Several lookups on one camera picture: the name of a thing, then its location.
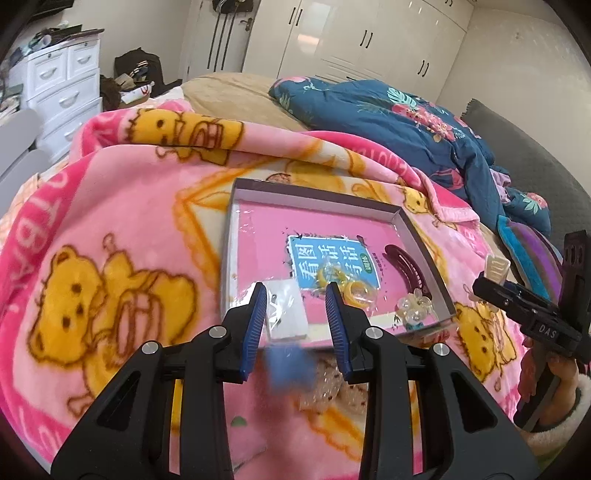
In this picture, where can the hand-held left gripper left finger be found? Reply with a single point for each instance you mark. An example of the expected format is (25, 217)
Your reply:
(256, 323)

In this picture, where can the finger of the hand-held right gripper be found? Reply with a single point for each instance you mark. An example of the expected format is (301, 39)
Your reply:
(531, 314)

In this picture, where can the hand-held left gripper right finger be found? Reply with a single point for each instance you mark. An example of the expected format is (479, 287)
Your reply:
(337, 323)

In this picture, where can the white earring card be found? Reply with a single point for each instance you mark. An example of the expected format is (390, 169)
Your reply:
(291, 318)

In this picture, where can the blue hair clip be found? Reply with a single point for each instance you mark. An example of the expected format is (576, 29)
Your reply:
(288, 369)

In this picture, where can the cream hair claw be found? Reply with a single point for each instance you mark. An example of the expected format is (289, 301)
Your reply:
(497, 267)

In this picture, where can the pearl hair clip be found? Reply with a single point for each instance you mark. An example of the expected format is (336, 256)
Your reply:
(415, 311)

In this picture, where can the maroon hair claw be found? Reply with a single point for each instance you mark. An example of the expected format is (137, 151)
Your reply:
(406, 263)

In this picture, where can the grey cardboard box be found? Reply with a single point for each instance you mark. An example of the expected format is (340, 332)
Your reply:
(323, 196)

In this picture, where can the person's right forearm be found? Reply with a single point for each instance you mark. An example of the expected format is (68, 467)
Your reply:
(568, 434)

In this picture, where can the person's right hand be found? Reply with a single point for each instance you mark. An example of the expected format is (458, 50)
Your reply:
(563, 387)

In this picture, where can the striped blue purple pillow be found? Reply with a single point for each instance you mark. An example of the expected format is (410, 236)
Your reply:
(526, 249)

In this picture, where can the polka dot fabric bow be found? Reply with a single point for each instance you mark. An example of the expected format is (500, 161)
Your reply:
(328, 385)

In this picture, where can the grey padded headboard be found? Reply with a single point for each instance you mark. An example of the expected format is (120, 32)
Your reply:
(531, 161)

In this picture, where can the pink bear printed blanket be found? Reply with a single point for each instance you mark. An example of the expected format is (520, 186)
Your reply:
(115, 207)

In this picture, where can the blue floral quilt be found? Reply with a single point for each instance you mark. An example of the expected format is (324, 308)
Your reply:
(392, 120)

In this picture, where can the tan bedsheet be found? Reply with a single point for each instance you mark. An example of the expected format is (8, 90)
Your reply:
(231, 97)

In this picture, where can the white door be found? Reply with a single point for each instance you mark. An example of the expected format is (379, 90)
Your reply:
(217, 41)

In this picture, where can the dark bag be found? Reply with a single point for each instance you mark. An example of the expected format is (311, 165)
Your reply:
(136, 64)

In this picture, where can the white wardrobe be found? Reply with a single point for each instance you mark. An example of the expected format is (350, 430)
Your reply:
(346, 37)

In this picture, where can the grey bed footboard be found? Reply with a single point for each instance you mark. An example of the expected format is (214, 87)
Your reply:
(18, 138)

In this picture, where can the white drawer cabinet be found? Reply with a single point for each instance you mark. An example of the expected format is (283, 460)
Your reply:
(69, 83)

